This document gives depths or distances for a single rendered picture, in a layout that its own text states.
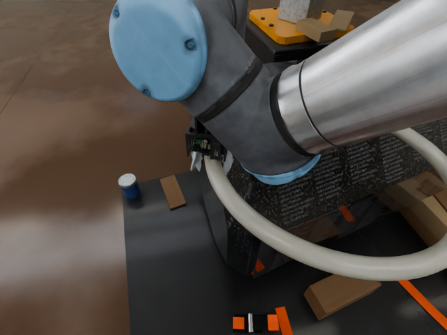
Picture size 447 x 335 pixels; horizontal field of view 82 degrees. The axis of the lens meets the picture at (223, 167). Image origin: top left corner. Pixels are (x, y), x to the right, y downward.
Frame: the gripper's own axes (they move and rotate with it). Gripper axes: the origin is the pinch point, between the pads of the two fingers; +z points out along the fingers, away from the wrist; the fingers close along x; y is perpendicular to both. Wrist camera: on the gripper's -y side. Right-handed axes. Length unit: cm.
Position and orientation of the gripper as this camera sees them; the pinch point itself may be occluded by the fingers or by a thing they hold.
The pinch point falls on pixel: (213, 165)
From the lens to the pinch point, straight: 56.8
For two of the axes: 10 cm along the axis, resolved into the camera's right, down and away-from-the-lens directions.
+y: -1.6, 6.9, -7.0
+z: -0.4, 7.1, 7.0
